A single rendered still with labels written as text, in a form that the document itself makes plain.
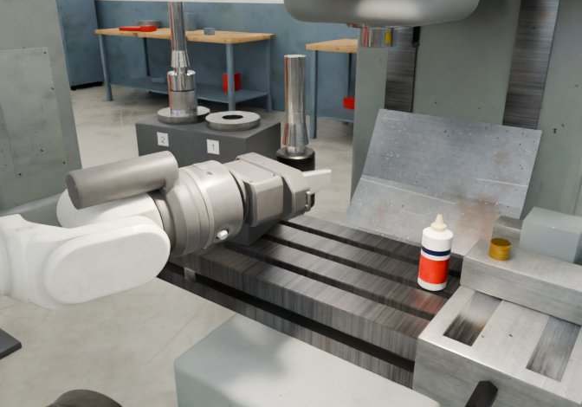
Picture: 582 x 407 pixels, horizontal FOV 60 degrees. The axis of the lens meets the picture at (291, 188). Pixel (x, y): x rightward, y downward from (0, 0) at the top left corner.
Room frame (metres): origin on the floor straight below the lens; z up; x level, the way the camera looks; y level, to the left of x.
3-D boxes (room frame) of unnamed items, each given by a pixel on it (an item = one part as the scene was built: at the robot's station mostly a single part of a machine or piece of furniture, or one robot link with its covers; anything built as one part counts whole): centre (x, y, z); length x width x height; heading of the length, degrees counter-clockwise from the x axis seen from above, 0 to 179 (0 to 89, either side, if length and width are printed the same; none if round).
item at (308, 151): (0.59, -0.01, 1.16); 0.05 x 0.05 x 0.01
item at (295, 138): (0.58, -0.01, 1.22); 0.03 x 0.03 x 0.11
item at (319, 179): (0.56, -0.03, 1.13); 0.06 x 0.02 x 0.03; 130
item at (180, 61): (0.87, 0.19, 1.27); 0.03 x 0.03 x 0.11
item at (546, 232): (0.54, -0.31, 1.07); 0.06 x 0.05 x 0.06; 53
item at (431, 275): (0.63, -0.20, 1.01); 0.04 x 0.04 x 0.11
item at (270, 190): (0.53, 0.06, 1.13); 0.13 x 0.12 x 0.10; 40
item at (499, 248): (0.52, -0.24, 1.07); 0.02 x 0.02 x 0.02
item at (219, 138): (0.85, 0.14, 1.05); 0.22 x 0.12 x 0.20; 64
